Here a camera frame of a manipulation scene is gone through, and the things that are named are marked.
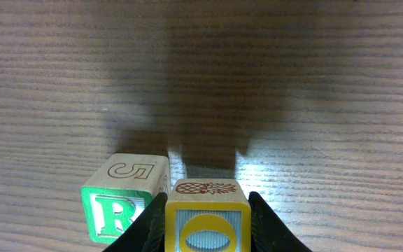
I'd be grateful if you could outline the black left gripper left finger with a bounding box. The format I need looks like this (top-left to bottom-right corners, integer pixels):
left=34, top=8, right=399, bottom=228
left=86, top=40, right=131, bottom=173
left=103, top=192, right=168, bottom=252

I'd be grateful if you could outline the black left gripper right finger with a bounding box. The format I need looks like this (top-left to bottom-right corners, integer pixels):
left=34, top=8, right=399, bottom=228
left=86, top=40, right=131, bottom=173
left=248, top=191, right=311, bottom=252

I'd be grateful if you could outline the green R block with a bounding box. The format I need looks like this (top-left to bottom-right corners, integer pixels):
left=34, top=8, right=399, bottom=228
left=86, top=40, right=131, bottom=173
left=81, top=153, right=171, bottom=244

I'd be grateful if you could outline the yellow O block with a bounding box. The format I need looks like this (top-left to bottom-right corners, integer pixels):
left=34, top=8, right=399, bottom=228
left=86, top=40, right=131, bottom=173
left=164, top=178, right=251, bottom=252

